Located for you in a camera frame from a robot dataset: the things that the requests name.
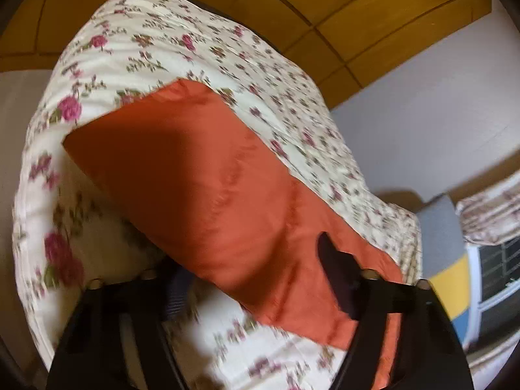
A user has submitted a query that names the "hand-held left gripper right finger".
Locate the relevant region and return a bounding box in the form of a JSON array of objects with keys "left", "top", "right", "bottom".
[{"left": 317, "top": 232, "right": 475, "bottom": 390}]

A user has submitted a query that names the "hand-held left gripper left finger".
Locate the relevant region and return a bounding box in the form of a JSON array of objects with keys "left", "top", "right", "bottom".
[{"left": 46, "top": 259, "right": 192, "bottom": 390}]

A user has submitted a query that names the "orange puffer jacket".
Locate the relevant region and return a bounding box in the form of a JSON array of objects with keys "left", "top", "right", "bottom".
[{"left": 63, "top": 79, "right": 407, "bottom": 390}]

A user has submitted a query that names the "grey yellow blue headboard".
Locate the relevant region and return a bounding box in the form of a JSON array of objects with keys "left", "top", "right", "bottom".
[{"left": 418, "top": 194, "right": 473, "bottom": 344}]

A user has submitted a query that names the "floral curtain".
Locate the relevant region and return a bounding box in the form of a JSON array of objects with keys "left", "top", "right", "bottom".
[{"left": 455, "top": 175, "right": 520, "bottom": 245}]

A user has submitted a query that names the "floral quilt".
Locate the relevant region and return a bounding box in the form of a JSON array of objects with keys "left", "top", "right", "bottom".
[{"left": 12, "top": 0, "right": 424, "bottom": 390}]

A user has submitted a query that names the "yellow wooden wardrobe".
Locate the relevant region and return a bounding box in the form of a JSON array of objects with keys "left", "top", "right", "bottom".
[{"left": 0, "top": 0, "right": 493, "bottom": 110}]

